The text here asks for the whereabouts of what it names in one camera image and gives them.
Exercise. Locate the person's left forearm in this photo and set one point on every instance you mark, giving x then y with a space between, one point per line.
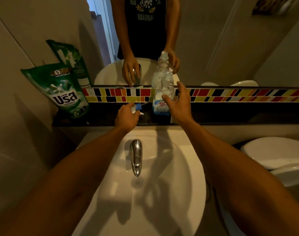
65 184

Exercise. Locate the green detergent refill pouch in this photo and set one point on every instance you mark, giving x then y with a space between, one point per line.
63 93

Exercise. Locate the person's left fingers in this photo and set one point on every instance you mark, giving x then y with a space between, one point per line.
132 115

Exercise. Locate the chrome faucet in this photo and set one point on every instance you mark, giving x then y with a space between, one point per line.
136 157

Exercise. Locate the person's right hand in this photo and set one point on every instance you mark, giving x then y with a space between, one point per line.
180 108

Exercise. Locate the multicoloured mosaic tile strip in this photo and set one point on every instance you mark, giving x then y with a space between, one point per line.
238 95

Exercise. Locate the white and blue spray head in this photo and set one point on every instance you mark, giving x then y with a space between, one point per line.
138 106

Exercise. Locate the white ceramic sink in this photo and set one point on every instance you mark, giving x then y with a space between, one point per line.
164 194

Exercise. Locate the large wall mirror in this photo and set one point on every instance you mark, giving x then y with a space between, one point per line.
213 41

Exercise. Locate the white toilet seat lid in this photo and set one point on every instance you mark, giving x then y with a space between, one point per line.
292 175

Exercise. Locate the person's right thumb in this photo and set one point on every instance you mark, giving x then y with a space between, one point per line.
168 99

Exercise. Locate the clear plastic spray bottle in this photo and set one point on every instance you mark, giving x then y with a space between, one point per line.
160 108

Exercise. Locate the black stone ledge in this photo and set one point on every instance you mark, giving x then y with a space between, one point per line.
225 115

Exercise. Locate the person's right forearm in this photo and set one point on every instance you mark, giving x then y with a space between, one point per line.
238 184

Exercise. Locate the person's left hand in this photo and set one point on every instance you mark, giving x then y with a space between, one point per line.
124 119

